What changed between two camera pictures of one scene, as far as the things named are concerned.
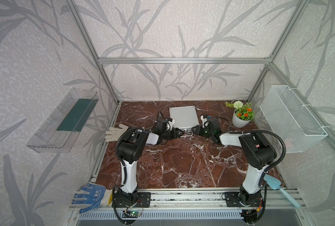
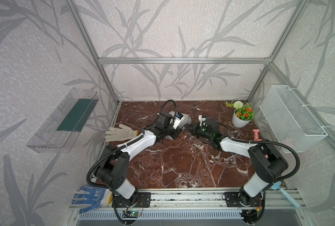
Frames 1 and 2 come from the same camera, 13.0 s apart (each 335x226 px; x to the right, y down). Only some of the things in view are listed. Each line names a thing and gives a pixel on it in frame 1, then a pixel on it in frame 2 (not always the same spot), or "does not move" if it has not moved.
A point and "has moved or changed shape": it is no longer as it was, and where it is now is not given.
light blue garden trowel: x=275 y=184 does not move
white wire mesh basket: x=291 y=120 does not move
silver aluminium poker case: x=185 y=117 has moved or changed shape
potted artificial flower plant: x=243 y=113 does not move
